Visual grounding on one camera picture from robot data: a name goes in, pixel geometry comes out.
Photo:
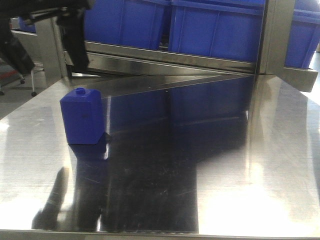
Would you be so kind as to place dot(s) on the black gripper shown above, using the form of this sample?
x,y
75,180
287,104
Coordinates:
x,y
70,17

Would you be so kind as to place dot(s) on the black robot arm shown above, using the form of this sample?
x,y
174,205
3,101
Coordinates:
x,y
11,49

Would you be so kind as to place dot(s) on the stainless steel shelf rack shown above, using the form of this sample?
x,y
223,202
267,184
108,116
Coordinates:
x,y
275,32

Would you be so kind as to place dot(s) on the blue plastic bin left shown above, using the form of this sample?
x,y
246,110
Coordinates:
x,y
133,23

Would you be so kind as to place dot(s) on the blue plastic bin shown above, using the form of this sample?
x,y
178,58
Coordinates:
x,y
304,34
223,29
133,23

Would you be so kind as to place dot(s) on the blue plastic bin far right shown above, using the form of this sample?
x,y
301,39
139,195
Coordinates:
x,y
304,34

